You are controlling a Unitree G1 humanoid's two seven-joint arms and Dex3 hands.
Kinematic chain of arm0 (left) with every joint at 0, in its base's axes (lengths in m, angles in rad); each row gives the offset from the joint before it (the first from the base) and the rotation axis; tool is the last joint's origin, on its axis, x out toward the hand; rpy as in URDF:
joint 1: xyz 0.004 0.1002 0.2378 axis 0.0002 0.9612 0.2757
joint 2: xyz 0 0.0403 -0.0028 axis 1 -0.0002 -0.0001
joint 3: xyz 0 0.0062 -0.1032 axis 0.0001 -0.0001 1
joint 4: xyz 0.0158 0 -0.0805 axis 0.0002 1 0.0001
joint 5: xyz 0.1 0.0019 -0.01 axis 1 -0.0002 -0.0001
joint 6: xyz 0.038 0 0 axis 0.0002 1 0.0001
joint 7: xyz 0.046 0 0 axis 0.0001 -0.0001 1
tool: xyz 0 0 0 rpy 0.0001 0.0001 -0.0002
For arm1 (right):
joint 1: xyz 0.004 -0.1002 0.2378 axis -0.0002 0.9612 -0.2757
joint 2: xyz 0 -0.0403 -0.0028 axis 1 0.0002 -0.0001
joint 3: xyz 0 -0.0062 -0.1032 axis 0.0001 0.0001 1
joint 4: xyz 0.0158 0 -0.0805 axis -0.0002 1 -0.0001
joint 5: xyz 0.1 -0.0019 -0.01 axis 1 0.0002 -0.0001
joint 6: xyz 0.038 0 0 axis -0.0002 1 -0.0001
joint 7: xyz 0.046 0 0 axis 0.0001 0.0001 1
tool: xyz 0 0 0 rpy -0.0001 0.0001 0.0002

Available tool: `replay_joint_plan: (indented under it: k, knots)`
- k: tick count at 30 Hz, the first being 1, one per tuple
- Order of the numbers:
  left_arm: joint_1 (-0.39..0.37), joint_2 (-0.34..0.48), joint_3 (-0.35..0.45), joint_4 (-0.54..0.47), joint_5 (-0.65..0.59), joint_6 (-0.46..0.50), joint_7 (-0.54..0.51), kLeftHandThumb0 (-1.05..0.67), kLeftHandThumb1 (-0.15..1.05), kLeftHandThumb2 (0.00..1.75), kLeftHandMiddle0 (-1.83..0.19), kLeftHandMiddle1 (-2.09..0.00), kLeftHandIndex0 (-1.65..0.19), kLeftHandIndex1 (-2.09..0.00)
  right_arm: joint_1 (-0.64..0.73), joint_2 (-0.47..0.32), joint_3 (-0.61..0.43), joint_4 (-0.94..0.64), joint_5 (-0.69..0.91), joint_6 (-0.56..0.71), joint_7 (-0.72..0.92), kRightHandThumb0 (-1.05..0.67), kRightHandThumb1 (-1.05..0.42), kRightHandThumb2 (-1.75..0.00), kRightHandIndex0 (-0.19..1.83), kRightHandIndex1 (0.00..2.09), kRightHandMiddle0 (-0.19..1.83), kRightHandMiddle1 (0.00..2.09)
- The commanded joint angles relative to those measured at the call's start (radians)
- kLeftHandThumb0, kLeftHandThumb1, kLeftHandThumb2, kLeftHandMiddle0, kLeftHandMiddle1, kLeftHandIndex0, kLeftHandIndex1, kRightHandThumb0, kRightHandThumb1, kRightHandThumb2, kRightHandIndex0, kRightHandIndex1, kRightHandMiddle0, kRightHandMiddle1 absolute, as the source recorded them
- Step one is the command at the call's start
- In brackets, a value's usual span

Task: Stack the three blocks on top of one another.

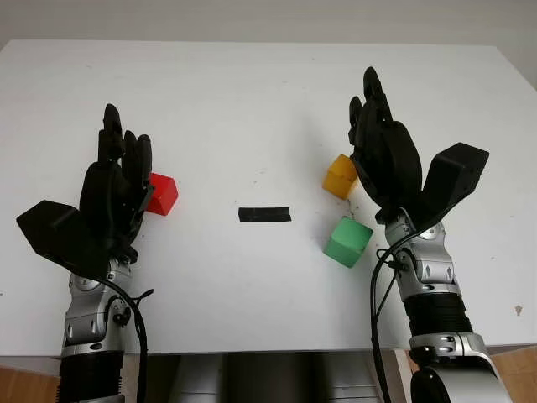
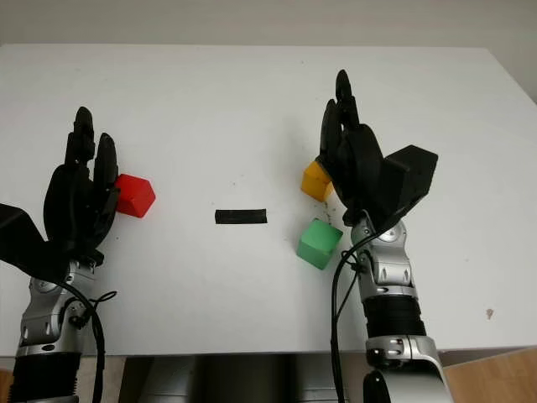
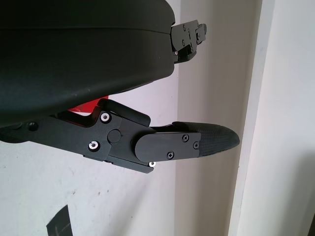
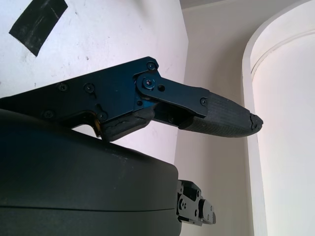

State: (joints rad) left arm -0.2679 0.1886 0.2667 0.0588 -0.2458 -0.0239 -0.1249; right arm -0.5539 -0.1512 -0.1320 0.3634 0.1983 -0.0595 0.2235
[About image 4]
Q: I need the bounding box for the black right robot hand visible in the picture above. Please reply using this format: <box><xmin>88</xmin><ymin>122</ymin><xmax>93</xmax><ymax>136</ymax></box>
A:
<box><xmin>0</xmin><ymin>56</ymin><xmax>264</xmax><ymax>236</ymax></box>

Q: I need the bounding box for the black tape strip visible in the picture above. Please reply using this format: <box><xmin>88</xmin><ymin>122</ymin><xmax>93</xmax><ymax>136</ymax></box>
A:
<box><xmin>8</xmin><ymin>0</ymin><xmax>69</xmax><ymax>58</ymax></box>

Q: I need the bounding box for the white curved column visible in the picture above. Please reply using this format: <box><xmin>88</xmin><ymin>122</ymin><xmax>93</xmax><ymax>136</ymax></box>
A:
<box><xmin>242</xmin><ymin>0</ymin><xmax>315</xmax><ymax>236</ymax></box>

